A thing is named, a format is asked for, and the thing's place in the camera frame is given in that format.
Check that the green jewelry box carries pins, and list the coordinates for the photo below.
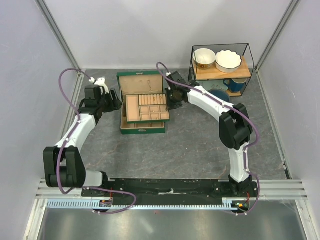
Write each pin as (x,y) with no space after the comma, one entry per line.
(135,83)

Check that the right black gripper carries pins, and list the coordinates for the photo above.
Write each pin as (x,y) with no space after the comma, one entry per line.
(170,105)

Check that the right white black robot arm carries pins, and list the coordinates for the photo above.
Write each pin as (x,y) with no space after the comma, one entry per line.
(234,130)

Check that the blue ceramic bowl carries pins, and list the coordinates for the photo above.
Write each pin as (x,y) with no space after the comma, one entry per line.
(220,94)

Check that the blue mug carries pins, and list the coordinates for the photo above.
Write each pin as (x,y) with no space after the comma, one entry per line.
(234,84)

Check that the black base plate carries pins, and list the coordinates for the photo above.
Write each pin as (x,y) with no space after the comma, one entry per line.
(173,192)

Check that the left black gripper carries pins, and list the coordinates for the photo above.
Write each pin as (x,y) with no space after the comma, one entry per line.
(113,106)

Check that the white ceramic bowl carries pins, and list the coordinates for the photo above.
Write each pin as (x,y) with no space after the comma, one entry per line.
(204,58)

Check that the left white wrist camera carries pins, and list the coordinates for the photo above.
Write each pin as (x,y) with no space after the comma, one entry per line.
(100,82)

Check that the black wire shelf rack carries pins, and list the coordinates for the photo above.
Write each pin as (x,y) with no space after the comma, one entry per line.
(212,78)

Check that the white scalloped dish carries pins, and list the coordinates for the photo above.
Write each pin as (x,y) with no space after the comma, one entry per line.
(228,61)

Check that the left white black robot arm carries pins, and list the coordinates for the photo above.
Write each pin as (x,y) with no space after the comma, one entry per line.
(63,164)

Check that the light blue cable duct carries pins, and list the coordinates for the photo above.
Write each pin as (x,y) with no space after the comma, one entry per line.
(90,204)

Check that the green jewelry tray insert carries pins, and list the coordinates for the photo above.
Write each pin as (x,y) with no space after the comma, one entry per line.
(139,107)

